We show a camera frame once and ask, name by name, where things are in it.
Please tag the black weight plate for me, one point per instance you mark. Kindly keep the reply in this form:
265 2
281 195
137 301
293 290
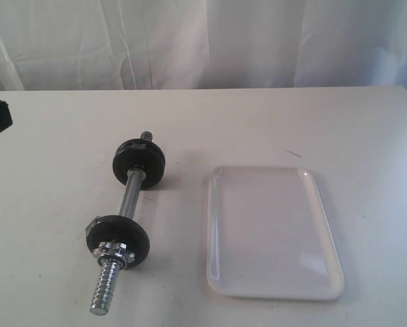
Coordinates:
140 145
119 229
151 163

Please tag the white rectangular plastic tray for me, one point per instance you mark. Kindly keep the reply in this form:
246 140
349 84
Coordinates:
269 237

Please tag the white backdrop curtain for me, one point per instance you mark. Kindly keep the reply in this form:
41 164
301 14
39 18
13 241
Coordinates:
77 45

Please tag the chrome threaded dumbbell bar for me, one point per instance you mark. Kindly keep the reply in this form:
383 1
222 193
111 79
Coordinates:
102 297

